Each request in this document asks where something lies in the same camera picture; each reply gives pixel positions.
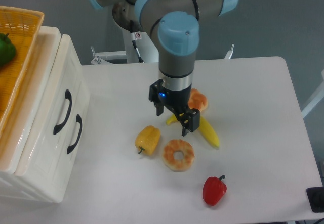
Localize black device at table edge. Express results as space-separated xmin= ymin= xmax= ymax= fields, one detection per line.
xmin=306 ymin=187 xmax=324 ymax=213

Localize yellow bell pepper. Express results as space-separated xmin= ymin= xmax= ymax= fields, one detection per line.
xmin=135 ymin=125 xmax=160 ymax=156

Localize white drawer cabinet frame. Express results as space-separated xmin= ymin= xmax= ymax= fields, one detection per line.
xmin=0 ymin=26 xmax=66 ymax=203

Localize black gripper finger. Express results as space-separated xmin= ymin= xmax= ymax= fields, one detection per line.
xmin=174 ymin=107 xmax=200 ymax=136
xmin=149 ymin=99 xmax=164 ymax=116

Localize white frame at right edge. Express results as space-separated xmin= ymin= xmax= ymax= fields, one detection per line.
xmin=301 ymin=70 xmax=323 ymax=118

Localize knotted bread roll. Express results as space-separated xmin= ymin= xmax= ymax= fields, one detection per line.
xmin=188 ymin=88 xmax=209 ymax=112

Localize black top drawer handle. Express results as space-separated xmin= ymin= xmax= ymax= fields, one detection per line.
xmin=53 ymin=89 xmax=72 ymax=135

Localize black drawer handle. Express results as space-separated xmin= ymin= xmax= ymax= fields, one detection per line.
xmin=66 ymin=114 xmax=83 ymax=155
xmin=53 ymin=89 xmax=72 ymax=135

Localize yellow banana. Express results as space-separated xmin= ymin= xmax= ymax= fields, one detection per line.
xmin=166 ymin=114 xmax=220 ymax=148

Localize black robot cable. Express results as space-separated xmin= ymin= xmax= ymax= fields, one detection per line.
xmin=129 ymin=19 xmax=145 ymax=63

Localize ring-shaped bread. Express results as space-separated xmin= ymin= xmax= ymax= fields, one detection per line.
xmin=162 ymin=139 xmax=195 ymax=172

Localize green bell pepper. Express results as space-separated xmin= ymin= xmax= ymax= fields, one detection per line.
xmin=0 ymin=33 xmax=16 ymax=66

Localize red bell pepper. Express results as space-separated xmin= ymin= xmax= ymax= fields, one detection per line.
xmin=202 ymin=175 xmax=227 ymax=206

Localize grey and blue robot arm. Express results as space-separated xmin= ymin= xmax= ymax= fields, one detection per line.
xmin=89 ymin=0 xmax=238 ymax=135

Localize yellow woven basket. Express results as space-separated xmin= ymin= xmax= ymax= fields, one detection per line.
xmin=1 ymin=6 xmax=45 ymax=131

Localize black bottom drawer handle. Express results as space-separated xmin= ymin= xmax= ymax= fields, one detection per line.
xmin=66 ymin=114 xmax=83 ymax=155

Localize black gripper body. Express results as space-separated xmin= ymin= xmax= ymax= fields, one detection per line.
xmin=148 ymin=79 xmax=191 ymax=113

